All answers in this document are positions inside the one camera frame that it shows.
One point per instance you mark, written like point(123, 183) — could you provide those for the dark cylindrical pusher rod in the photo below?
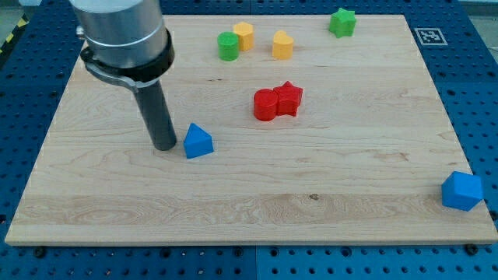
point(153, 108)

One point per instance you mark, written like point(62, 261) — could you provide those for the black clamp ring mount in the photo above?
point(134, 79)

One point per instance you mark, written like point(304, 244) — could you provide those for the blue triangle block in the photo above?
point(197, 142)

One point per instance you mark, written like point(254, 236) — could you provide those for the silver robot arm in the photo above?
point(128, 45)

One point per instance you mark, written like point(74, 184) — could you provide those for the green cylinder block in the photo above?
point(228, 46)

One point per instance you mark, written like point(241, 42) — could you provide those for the red cylinder block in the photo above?
point(265, 104)

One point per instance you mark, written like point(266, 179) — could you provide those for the yellow hexagon block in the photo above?
point(245, 33)

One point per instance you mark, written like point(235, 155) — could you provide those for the red star block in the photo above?
point(289, 99)

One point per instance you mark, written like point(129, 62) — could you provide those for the yellow heart block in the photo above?
point(282, 45)

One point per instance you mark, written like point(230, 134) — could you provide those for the wooden board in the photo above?
point(362, 162)

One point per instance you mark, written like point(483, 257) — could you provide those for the green star block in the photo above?
point(342, 23)

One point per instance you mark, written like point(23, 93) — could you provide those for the fiducial marker tag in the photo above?
point(429, 36)

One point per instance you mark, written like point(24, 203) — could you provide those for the blue perforated table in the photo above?
point(37, 71)

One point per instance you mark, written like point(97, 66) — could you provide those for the blue cube block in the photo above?
point(462, 191)

